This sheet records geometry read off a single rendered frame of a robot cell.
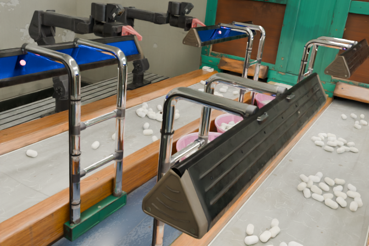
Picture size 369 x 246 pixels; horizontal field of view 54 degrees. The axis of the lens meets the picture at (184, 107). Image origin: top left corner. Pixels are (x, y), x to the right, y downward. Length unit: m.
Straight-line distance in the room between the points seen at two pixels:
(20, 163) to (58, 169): 0.12
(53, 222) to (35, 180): 0.19
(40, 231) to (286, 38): 1.64
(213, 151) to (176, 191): 0.08
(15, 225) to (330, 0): 1.75
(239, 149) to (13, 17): 3.14
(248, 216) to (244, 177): 0.50
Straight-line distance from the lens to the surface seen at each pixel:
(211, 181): 0.42
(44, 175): 1.10
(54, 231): 0.95
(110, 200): 1.03
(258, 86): 0.71
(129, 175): 1.09
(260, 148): 0.54
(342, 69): 1.28
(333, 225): 1.05
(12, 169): 1.14
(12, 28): 3.51
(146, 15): 2.03
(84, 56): 0.99
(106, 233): 0.98
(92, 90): 2.03
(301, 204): 1.09
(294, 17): 2.11
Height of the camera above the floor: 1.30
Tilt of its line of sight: 20 degrees down
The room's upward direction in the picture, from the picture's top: 6 degrees clockwise
